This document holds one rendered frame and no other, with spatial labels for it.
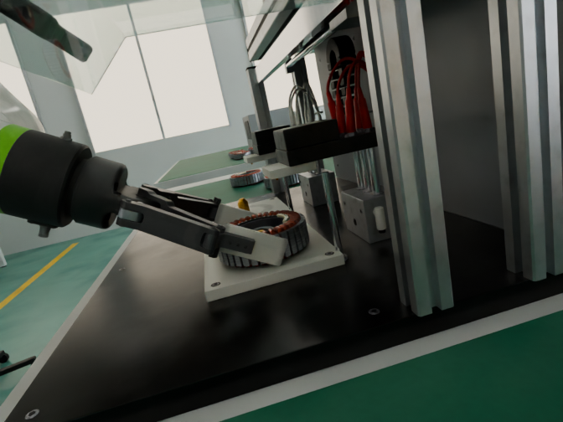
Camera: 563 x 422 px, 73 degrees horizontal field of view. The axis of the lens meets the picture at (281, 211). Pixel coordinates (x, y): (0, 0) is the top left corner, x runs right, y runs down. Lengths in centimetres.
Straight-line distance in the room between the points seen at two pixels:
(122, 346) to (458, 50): 45
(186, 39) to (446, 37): 488
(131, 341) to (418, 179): 28
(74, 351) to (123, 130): 490
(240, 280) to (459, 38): 35
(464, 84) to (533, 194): 18
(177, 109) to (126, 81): 67
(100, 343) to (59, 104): 511
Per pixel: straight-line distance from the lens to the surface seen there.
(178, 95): 519
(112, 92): 530
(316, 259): 41
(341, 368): 31
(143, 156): 523
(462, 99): 49
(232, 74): 523
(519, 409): 28
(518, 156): 34
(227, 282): 41
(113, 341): 40
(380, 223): 45
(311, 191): 68
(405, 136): 27
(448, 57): 50
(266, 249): 40
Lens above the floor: 93
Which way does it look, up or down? 13 degrees down
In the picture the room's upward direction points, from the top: 12 degrees counter-clockwise
